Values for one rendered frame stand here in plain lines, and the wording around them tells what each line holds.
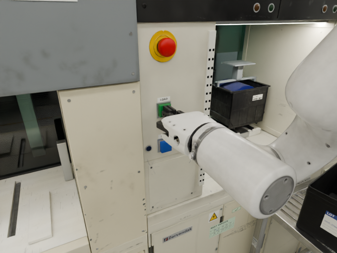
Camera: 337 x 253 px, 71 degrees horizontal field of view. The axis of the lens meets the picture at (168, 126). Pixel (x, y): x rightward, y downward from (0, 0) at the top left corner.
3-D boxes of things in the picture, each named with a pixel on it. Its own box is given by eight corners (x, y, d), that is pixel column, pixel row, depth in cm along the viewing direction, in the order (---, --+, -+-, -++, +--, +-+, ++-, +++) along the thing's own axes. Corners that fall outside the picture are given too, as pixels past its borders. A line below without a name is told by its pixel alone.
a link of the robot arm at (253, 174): (244, 130, 43) (205, 125, 38) (313, 168, 32) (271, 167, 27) (228, 170, 45) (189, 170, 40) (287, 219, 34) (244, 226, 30)
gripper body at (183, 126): (184, 168, 43) (159, 141, 52) (229, 154, 47) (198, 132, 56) (185, 131, 39) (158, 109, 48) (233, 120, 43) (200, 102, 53)
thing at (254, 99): (224, 137, 109) (232, 69, 95) (200, 121, 125) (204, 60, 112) (263, 127, 119) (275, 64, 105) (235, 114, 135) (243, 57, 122)
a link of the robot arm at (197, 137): (192, 175, 41) (184, 167, 44) (232, 163, 45) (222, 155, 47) (195, 133, 38) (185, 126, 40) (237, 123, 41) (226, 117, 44)
